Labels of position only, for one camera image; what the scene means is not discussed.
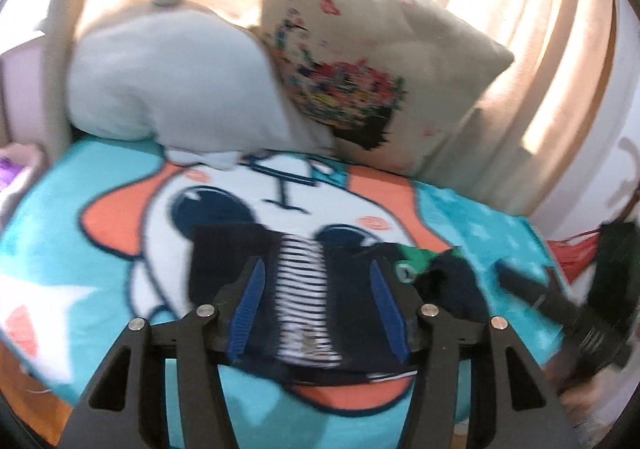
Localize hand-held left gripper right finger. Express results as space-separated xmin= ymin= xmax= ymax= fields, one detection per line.
xmin=369 ymin=257 xmax=577 ymax=449

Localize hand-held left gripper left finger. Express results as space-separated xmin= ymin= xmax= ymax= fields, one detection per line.
xmin=64 ymin=256 xmax=267 ymax=449

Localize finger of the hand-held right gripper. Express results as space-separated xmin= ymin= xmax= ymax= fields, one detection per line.
xmin=494 ymin=263 xmax=576 ymax=325

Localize navy striped pants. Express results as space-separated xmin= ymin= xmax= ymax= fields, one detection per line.
xmin=187 ymin=223 xmax=493 ymax=387

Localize red cloth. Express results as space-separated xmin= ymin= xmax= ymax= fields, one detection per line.
xmin=546 ymin=229 xmax=603 ymax=287

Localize cartoon printed blanket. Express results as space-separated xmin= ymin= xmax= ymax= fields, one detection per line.
xmin=0 ymin=136 xmax=576 ymax=449

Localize light blue pillow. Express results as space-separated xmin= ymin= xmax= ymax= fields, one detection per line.
xmin=66 ymin=11 xmax=333 ymax=170

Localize beige floral print pillow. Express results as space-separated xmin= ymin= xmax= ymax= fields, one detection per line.
xmin=250 ymin=0 xmax=516 ymax=177

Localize cream curtain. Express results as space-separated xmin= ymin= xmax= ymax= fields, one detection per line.
xmin=45 ymin=0 xmax=621 ymax=217

